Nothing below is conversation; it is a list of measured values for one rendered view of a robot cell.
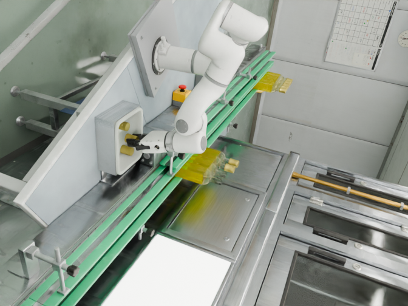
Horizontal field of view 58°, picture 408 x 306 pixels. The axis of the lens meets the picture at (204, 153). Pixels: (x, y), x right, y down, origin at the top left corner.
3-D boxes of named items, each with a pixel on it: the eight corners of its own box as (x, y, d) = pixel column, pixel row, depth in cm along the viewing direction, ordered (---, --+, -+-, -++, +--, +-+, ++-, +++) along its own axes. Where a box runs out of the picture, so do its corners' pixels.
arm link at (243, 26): (227, 17, 131) (242, -14, 118) (260, 37, 132) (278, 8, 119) (212, 44, 124) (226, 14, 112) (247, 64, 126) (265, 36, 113)
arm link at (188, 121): (212, 69, 123) (184, 120, 133) (195, 72, 112) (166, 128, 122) (232, 83, 122) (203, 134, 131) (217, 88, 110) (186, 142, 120)
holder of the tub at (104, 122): (98, 181, 142) (116, 187, 140) (94, 116, 127) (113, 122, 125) (124, 160, 156) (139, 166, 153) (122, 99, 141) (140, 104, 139)
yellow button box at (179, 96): (171, 104, 185) (184, 108, 183) (172, 90, 181) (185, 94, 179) (177, 99, 190) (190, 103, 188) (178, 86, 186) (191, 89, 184)
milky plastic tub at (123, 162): (98, 170, 139) (118, 178, 136) (95, 117, 127) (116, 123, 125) (124, 150, 153) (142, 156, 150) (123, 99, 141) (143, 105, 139)
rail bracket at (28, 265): (8, 275, 104) (74, 306, 98) (-4, 231, 96) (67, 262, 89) (22, 263, 108) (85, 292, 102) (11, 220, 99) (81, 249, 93)
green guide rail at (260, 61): (159, 149, 153) (176, 154, 151) (159, 147, 152) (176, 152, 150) (266, 51, 294) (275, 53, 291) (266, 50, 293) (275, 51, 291)
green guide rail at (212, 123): (159, 164, 157) (176, 169, 154) (159, 162, 156) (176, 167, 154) (264, 60, 298) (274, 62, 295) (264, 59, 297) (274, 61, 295)
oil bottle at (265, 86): (245, 87, 266) (284, 96, 258) (246, 79, 263) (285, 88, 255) (248, 84, 270) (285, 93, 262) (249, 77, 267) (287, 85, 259)
